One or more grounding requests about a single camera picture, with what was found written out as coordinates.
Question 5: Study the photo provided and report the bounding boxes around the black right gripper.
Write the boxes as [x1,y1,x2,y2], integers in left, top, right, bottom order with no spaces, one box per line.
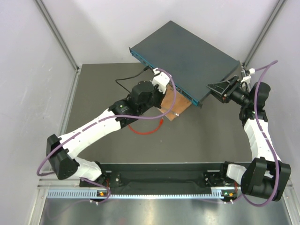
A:
[206,76,251,106]

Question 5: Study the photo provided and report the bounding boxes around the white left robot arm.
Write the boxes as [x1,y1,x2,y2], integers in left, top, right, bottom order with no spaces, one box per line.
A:
[46,80,168,186]

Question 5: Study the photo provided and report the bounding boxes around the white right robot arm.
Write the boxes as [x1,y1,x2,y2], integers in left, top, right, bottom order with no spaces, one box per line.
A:
[207,76,291,202]

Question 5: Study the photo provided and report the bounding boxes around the wooden board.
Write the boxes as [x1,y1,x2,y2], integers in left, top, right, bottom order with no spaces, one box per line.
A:
[159,85,192,121]

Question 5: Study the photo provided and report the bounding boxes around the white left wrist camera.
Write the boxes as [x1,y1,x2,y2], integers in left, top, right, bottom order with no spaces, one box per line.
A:
[151,68,170,94]

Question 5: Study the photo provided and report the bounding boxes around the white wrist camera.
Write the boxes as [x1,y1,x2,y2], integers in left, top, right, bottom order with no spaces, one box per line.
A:
[241,68,255,84]
[151,68,170,94]

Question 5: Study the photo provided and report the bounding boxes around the red ethernet cable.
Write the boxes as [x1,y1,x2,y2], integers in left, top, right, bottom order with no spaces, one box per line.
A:
[127,117,165,135]

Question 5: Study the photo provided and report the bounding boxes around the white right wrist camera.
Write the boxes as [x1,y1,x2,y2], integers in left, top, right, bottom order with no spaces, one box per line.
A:
[241,68,255,84]

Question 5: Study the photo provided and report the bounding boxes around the black ethernet cable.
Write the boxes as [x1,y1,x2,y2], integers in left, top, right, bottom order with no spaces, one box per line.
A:
[115,66,150,92]

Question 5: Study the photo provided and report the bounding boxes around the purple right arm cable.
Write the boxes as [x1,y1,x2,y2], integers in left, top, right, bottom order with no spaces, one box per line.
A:
[242,60,282,208]

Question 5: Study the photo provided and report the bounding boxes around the teal network switch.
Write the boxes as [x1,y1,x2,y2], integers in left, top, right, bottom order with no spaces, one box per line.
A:
[129,21,240,107]

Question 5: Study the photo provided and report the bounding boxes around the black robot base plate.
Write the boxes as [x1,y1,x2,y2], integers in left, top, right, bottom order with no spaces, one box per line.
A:
[95,163,234,188]

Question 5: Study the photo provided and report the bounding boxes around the grey slotted cable duct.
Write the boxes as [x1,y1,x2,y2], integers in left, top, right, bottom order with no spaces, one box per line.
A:
[46,187,237,199]

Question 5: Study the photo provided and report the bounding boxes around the aluminium frame rail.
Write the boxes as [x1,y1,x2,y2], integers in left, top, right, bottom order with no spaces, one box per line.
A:
[34,0,81,135]

